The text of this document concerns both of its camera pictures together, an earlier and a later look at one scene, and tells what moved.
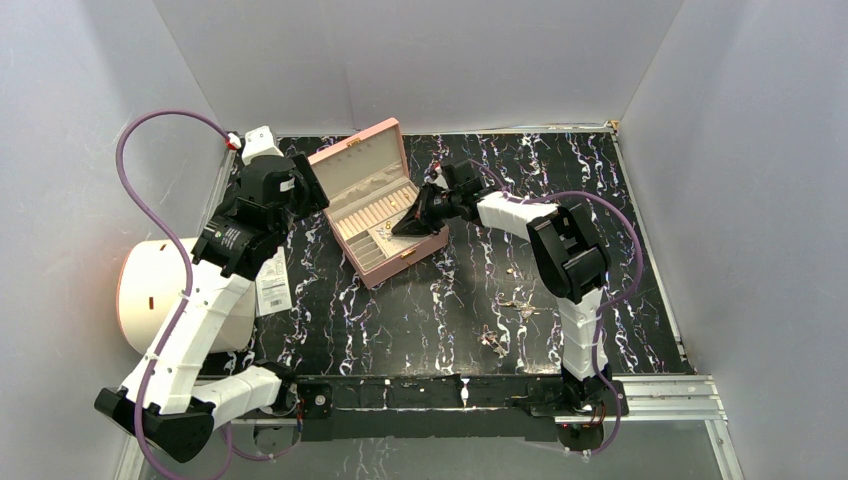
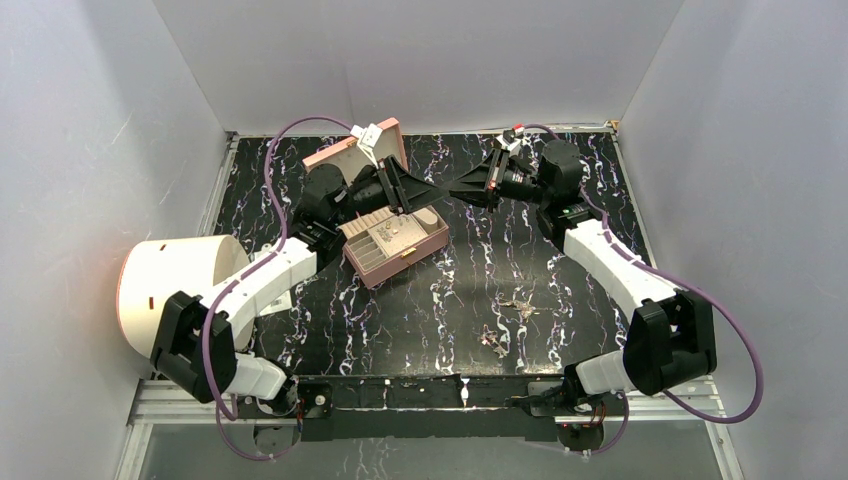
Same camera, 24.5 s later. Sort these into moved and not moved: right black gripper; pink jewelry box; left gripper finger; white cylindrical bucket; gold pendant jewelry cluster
Moved: left gripper finger; right black gripper
Not moved: pink jewelry box; white cylindrical bucket; gold pendant jewelry cluster
